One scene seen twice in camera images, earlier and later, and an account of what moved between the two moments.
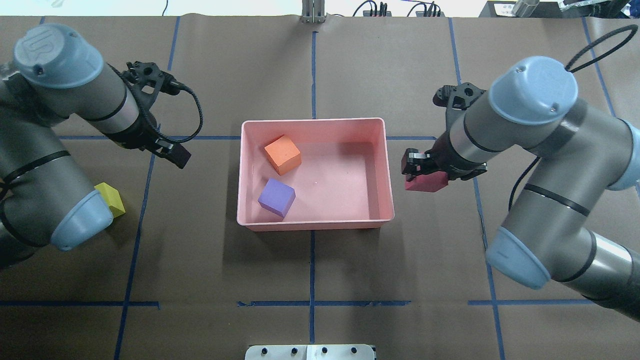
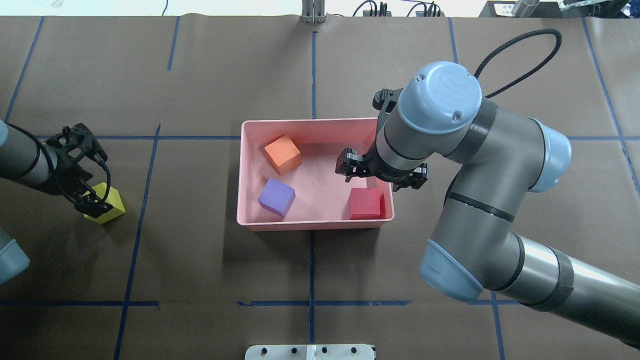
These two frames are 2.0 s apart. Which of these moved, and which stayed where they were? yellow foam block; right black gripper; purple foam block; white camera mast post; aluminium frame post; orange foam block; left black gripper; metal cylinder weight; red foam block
Moved: right black gripper; red foam block; left black gripper
Stayed: aluminium frame post; orange foam block; white camera mast post; purple foam block; yellow foam block; metal cylinder weight
